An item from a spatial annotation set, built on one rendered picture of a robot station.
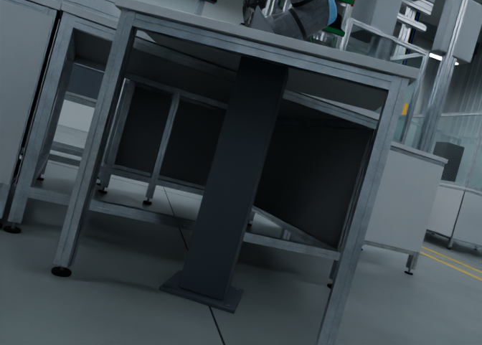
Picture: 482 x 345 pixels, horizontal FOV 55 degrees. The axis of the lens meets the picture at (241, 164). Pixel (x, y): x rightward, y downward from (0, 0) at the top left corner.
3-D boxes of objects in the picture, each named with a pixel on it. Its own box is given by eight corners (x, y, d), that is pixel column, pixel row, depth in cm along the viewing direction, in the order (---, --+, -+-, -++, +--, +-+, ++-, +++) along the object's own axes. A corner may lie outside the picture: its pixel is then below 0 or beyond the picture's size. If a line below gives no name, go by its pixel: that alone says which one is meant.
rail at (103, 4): (277, 81, 205) (283, 57, 205) (71, 8, 174) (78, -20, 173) (272, 82, 210) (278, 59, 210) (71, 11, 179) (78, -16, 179)
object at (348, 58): (417, 79, 126) (420, 69, 126) (114, 4, 137) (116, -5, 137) (374, 111, 195) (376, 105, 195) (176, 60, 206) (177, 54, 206)
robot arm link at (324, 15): (310, 41, 157) (346, 21, 156) (294, 6, 151) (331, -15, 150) (301, 34, 168) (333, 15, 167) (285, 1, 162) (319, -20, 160)
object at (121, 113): (361, 249, 389) (389, 151, 387) (97, 191, 311) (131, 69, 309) (337, 237, 424) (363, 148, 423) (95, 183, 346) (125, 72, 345)
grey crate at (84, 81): (117, 105, 377) (125, 78, 377) (36, 82, 355) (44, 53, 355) (113, 106, 417) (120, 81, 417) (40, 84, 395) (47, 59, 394)
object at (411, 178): (414, 275, 328) (448, 159, 326) (279, 248, 288) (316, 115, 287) (359, 248, 391) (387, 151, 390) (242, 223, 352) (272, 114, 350)
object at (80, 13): (389, 124, 218) (391, 117, 218) (60, 9, 165) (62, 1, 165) (271, 117, 350) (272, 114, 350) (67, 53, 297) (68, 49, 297)
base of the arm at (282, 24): (284, 52, 153) (310, 36, 152) (262, 12, 154) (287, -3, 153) (284, 60, 168) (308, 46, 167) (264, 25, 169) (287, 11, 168)
